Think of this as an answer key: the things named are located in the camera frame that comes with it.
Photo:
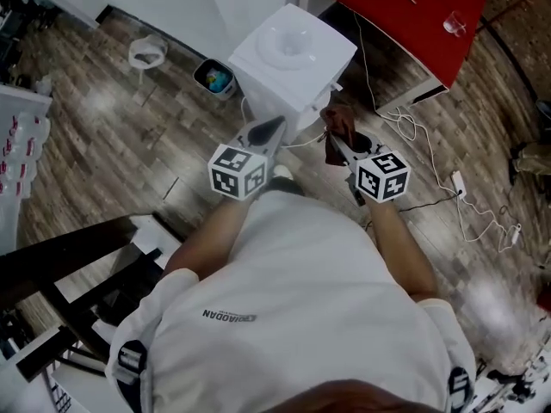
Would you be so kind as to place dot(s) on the small white trash bin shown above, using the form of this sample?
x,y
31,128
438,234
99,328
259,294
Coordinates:
x,y
214,78

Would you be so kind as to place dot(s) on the person's white t-shirt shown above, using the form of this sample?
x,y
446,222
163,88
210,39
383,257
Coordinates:
x,y
297,316

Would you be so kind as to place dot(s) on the pack of water bottles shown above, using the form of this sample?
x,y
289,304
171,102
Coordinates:
x,y
21,153

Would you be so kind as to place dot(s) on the brown cloth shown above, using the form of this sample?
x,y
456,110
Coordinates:
x,y
342,131

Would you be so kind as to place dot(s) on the person's left forearm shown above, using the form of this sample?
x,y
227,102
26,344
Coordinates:
x,y
202,239

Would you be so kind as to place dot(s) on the red table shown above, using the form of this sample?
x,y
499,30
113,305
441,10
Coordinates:
x,y
400,20

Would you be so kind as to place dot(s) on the clear glass cup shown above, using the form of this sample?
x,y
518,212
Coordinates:
x,y
455,23

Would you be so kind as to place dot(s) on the person's right forearm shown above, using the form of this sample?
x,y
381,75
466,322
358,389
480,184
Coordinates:
x,y
402,252

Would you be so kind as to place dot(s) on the white power adapter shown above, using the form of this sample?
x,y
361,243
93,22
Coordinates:
x,y
458,184

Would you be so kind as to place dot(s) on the person's shoe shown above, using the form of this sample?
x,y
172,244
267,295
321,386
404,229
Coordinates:
x,y
282,179

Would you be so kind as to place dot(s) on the white water dispenser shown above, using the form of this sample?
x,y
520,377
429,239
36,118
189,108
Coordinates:
x,y
292,63

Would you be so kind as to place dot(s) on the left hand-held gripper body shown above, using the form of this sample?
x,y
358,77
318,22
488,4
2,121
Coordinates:
x,y
236,168

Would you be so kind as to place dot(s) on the dark wooden chair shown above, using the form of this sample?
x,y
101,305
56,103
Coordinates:
x,y
82,282

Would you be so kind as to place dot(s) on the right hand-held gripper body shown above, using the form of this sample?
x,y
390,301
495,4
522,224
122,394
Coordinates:
x,y
379,174

